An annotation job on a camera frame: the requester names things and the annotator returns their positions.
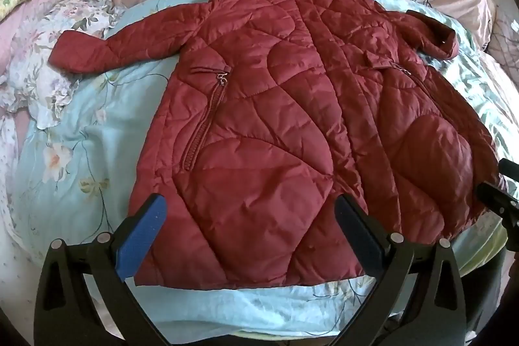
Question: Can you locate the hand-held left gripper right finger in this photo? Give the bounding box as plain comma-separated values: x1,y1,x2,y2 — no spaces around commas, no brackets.
332,193,469,346

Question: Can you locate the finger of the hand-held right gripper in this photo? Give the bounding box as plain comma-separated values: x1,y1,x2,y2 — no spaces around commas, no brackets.
498,158,519,180
476,181,519,233

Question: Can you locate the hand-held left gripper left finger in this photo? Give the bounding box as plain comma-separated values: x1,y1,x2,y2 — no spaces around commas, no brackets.
33,193,171,346

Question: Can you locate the red quilted jacket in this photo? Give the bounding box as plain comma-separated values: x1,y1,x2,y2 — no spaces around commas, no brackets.
49,0,505,289

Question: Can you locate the light blue floral bed sheet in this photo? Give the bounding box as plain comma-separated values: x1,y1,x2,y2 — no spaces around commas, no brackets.
8,0,519,339

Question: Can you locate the pink lattice pattern pillow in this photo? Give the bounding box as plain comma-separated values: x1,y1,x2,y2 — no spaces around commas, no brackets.
487,3,519,67

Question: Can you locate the white floral ruffled pillow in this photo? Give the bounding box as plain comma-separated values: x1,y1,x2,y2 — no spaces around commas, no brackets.
0,0,128,130

